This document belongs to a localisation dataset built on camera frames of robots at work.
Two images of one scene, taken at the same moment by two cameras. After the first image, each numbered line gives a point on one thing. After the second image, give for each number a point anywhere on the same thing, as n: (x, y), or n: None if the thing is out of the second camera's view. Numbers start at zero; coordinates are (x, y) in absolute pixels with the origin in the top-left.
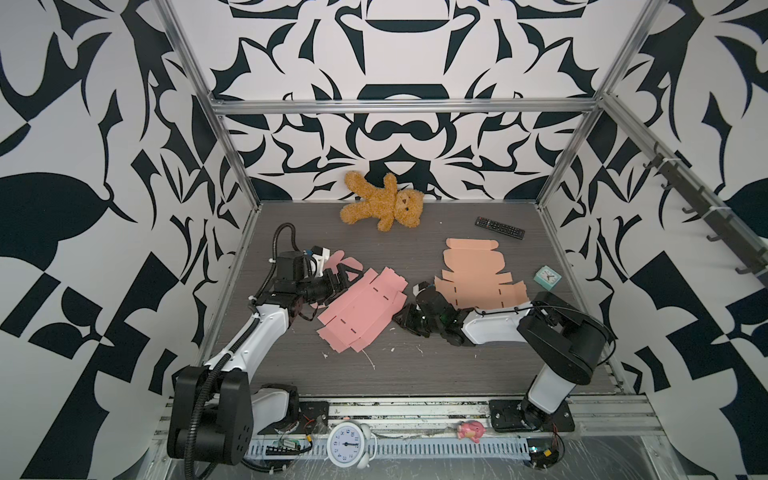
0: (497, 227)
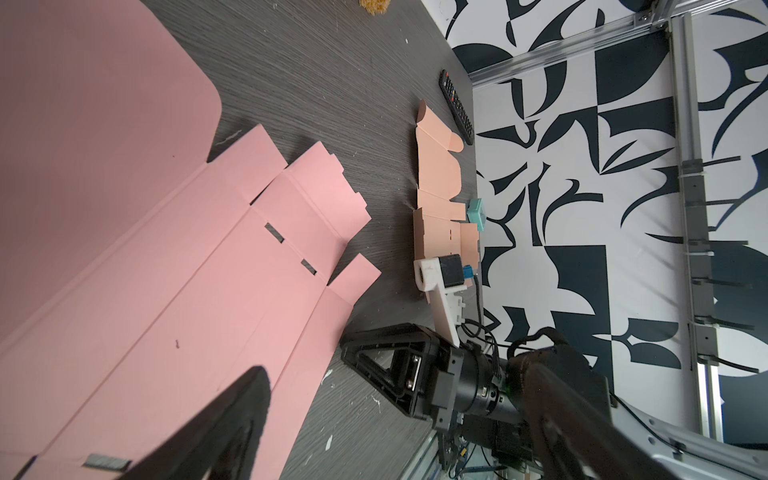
0: (459, 112)
